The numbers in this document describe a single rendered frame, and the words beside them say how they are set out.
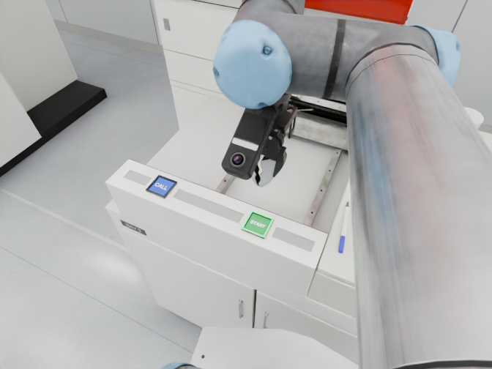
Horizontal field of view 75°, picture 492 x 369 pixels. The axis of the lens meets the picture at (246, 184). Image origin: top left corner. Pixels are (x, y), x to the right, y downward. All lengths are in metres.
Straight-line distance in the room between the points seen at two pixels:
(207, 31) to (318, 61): 0.93
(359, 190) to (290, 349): 0.62
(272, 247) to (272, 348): 0.21
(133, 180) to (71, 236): 1.26
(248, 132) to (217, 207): 0.32
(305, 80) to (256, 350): 0.59
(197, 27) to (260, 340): 0.99
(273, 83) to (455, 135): 0.17
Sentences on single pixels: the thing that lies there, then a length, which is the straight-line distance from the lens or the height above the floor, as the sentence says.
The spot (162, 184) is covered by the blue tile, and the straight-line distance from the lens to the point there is 0.82.
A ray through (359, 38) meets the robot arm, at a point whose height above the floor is 1.43.
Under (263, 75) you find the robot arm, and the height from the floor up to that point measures 1.41.
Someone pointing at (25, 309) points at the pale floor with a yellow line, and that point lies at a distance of 1.98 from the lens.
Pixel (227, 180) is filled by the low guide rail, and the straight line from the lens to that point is 0.96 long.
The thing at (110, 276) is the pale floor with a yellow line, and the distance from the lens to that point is 1.87.
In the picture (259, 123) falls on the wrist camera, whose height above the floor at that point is 1.27.
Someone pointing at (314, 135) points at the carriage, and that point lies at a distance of 1.09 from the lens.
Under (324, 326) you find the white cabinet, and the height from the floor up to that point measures 0.71.
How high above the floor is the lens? 1.56
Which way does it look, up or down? 49 degrees down
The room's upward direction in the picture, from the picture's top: straight up
